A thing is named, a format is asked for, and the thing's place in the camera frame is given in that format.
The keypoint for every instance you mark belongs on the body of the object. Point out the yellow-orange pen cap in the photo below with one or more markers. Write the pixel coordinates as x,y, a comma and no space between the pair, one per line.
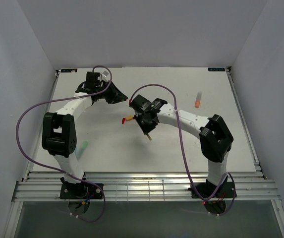
128,118

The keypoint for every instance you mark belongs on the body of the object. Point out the orange highlighter pen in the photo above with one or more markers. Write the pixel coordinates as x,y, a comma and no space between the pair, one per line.
198,100

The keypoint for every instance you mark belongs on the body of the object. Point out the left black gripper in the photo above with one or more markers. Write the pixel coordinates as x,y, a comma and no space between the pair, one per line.
116,95

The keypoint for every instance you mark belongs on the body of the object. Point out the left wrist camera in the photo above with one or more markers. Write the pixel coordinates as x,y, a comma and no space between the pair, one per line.
92,79

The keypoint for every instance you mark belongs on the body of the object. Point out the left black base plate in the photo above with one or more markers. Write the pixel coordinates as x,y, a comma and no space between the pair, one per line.
79,191

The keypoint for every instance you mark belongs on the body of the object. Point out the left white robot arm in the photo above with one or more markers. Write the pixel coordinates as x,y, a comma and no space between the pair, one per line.
59,130

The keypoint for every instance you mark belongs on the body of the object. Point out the left blue corner label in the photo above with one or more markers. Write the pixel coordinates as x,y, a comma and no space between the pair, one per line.
68,70

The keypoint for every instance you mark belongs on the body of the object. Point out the aluminium rail frame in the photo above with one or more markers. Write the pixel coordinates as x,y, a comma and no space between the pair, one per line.
134,170

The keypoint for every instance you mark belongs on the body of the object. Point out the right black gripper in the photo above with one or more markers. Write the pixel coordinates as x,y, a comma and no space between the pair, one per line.
146,129

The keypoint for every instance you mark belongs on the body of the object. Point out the right blue corner label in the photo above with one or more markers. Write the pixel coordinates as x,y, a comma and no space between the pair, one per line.
216,69

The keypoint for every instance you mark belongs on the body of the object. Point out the green highlighter pen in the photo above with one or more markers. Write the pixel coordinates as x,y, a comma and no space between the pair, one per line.
81,149

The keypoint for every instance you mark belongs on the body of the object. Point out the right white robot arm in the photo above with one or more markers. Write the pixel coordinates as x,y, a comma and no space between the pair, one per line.
214,136

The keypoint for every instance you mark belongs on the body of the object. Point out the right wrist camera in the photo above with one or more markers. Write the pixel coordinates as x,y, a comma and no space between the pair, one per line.
139,104

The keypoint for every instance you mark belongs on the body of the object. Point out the blue corner label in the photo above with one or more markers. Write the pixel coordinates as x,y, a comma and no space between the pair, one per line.
68,70
216,69

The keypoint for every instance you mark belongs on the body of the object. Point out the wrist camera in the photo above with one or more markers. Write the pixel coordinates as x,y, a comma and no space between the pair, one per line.
139,104
92,79

